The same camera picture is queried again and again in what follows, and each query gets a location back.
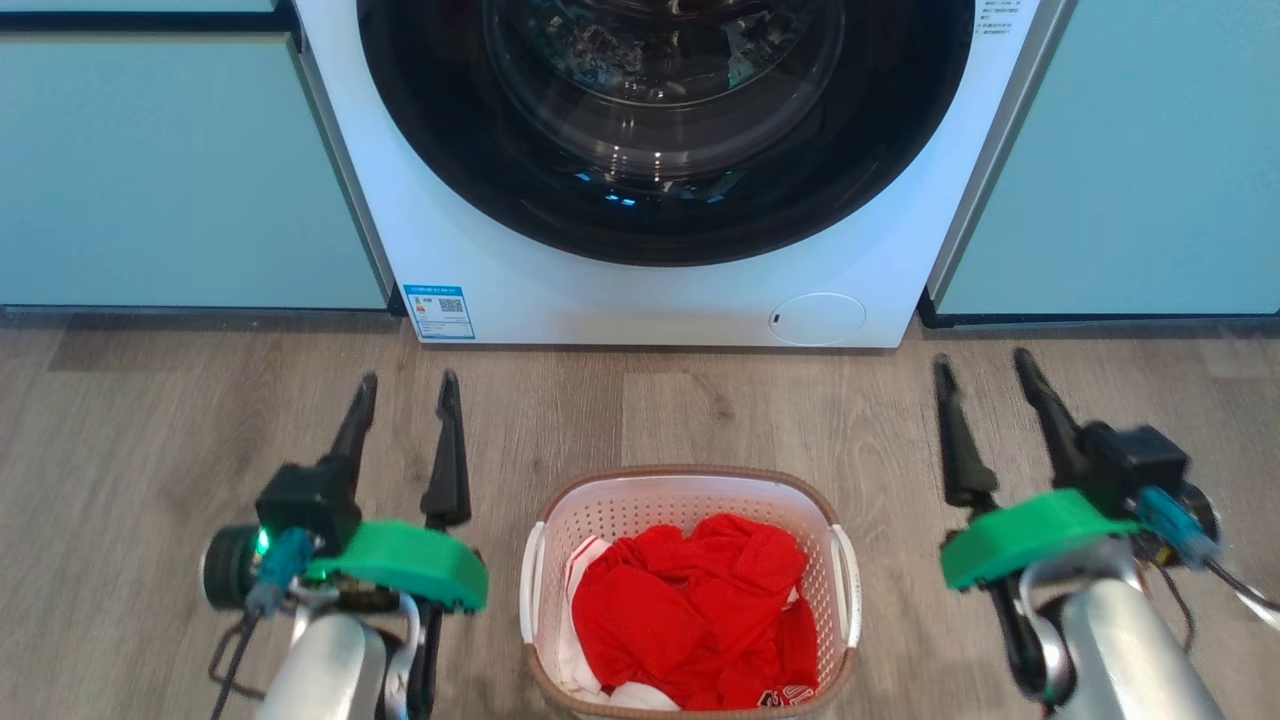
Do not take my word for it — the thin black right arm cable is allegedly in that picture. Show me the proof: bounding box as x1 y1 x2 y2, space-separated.
1150 555 1280 656

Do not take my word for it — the pale green cabinet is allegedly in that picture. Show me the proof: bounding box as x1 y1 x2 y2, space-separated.
0 0 393 311
918 0 1280 329

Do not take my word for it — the black round washer door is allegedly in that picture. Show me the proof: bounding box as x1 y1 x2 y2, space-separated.
357 0 976 267

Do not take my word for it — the blue cable connector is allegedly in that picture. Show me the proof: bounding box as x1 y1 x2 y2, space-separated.
245 528 316 616
1140 487 1218 568

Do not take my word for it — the red garment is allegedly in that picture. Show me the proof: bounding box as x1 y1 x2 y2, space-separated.
570 513 821 711

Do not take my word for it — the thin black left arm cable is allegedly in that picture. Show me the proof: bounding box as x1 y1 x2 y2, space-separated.
208 610 263 720

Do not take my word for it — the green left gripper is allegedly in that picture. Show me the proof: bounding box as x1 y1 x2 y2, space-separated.
305 370 489 613

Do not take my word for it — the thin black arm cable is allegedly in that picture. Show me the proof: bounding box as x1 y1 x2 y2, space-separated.
1150 555 1280 656
208 610 263 720

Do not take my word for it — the white front-load washing machine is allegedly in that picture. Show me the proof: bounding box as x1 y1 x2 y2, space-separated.
293 0 1076 349

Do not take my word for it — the blue energy label sticker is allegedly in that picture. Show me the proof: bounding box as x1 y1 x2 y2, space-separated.
402 283 477 342

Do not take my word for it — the blue right cable connector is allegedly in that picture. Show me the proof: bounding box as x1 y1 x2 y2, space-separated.
1140 487 1218 568

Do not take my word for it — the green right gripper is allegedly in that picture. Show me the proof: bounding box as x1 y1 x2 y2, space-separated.
933 348 1141 591

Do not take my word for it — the blue left cable connector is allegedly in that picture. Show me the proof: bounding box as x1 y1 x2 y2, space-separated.
245 528 316 616

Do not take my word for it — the white garment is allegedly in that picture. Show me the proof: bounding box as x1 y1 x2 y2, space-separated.
556 535 681 713

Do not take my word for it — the white perforated laundry basket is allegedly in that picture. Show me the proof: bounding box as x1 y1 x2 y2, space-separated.
519 465 862 720

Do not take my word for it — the round white filter cover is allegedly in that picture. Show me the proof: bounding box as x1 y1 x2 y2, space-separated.
768 292 867 348

